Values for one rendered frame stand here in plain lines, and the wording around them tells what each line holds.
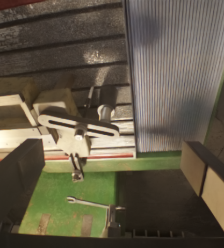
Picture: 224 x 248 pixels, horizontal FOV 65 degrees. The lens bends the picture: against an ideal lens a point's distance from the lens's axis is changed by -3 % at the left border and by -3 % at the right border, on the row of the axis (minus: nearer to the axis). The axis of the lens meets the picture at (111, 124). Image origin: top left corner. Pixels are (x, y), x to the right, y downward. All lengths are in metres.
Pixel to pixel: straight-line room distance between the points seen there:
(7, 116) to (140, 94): 0.58
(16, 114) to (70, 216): 0.96
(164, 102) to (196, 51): 0.27
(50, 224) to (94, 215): 0.33
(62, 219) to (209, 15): 1.47
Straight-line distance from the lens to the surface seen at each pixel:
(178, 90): 0.90
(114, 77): 0.78
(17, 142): 0.80
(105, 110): 0.67
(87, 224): 1.45
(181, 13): 0.78
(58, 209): 1.57
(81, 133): 0.58
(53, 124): 0.63
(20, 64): 0.87
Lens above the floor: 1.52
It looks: 48 degrees down
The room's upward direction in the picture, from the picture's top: 175 degrees counter-clockwise
